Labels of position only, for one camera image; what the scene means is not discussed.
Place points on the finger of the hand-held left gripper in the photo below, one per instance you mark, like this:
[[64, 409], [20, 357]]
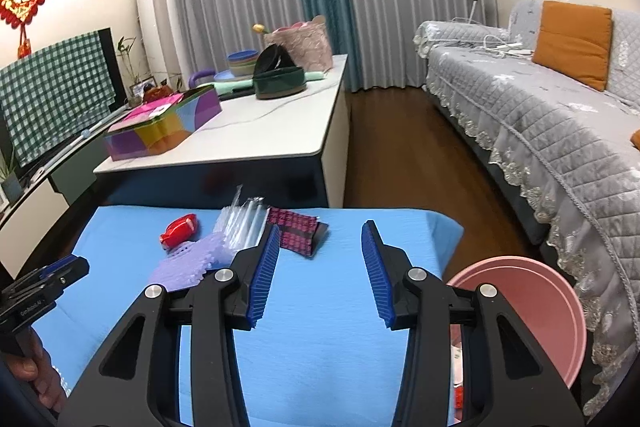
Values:
[[70, 279], [60, 268]]

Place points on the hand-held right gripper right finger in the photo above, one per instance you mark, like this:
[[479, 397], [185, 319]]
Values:
[[375, 277]]

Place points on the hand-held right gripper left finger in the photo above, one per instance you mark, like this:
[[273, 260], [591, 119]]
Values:
[[262, 277]]

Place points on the clear plastic packaging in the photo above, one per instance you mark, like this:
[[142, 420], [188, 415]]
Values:
[[240, 227]]

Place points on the maroon patterned packet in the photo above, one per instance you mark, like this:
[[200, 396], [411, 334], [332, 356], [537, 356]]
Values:
[[297, 227]]

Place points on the purple textured pad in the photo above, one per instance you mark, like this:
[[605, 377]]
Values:
[[190, 262]]

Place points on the red snack packet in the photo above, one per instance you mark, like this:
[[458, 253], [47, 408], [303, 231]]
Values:
[[180, 229]]

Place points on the pink waste bin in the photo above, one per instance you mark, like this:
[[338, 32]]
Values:
[[525, 307]]

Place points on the person's left hand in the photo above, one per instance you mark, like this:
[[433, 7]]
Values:
[[45, 382]]

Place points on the blue tablecloth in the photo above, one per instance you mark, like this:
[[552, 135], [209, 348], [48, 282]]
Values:
[[310, 357]]

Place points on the small potted plant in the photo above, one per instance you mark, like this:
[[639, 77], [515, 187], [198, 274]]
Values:
[[11, 187]]

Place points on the television stand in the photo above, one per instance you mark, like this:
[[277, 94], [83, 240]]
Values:
[[70, 172]]

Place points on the white top coffee table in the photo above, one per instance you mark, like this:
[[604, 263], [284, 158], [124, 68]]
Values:
[[280, 122]]

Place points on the multicoloured box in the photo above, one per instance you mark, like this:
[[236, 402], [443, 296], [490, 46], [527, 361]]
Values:
[[150, 137]]

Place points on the green checked cloth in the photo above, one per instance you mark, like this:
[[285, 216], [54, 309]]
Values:
[[50, 92]]

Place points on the mint green mat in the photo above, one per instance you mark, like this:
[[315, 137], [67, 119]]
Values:
[[235, 86]]

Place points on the green round tin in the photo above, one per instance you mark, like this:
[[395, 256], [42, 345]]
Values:
[[280, 83]]

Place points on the reddish brown teapot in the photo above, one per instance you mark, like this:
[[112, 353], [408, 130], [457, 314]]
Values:
[[157, 93]]

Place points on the black television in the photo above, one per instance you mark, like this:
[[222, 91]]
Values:
[[119, 72]]

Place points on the stack of coloured bowls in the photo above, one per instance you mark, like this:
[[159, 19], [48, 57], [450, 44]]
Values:
[[242, 62]]

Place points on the bamboo plant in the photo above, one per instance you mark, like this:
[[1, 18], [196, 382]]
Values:
[[129, 62]]

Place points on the grey quilted sofa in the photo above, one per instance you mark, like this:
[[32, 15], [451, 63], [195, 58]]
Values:
[[525, 117]]

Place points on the black bowl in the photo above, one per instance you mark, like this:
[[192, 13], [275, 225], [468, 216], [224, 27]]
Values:
[[272, 57]]

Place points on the pink quilted basket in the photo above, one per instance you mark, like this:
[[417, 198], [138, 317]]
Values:
[[310, 44]]

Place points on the yellow artificial flower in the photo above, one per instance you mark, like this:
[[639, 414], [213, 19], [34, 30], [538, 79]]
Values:
[[258, 28]]

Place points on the white power strip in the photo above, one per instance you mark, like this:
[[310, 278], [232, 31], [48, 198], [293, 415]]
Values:
[[515, 52]]

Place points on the white standing air conditioner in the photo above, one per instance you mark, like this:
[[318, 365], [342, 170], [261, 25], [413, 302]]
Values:
[[160, 17]]

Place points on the small photo frame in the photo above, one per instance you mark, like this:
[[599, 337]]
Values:
[[145, 86]]

